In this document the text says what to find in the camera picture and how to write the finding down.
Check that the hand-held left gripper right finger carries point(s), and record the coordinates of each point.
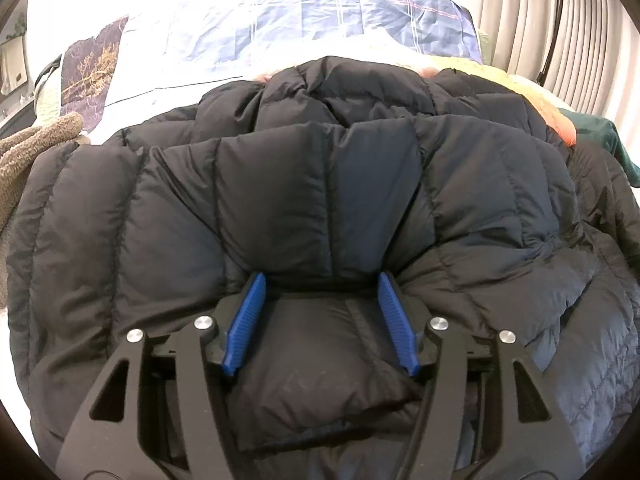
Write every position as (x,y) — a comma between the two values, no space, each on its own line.
(397,327)

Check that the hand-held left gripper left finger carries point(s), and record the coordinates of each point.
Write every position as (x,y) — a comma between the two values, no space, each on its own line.
(245,327)

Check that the black puffer jacket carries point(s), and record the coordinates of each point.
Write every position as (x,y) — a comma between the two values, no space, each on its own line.
(300,185)

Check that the orange puffer jacket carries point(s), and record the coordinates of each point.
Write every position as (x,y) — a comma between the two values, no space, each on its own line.
(562,127)

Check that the pink fluffy blanket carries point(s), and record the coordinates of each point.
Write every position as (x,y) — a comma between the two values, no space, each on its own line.
(480,72)

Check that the brown fuzzy garment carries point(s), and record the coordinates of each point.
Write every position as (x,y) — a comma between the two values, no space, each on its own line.
(30,155)

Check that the dark green fleece garment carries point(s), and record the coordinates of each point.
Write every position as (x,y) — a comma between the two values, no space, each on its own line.
(607,135)

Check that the purple patterned pillow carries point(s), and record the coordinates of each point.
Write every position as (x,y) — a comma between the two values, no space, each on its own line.
(92,75)

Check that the green quilted bedspread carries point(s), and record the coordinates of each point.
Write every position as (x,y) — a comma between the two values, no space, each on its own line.
(47,90)

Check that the blue plaid bed sheet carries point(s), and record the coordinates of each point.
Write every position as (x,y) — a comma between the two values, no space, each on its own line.
(300,20)

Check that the black floor lamp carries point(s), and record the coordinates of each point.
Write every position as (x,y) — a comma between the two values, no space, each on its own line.
(552,45)

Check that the beige curtain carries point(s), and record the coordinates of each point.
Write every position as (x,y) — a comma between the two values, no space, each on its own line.
(525,10)

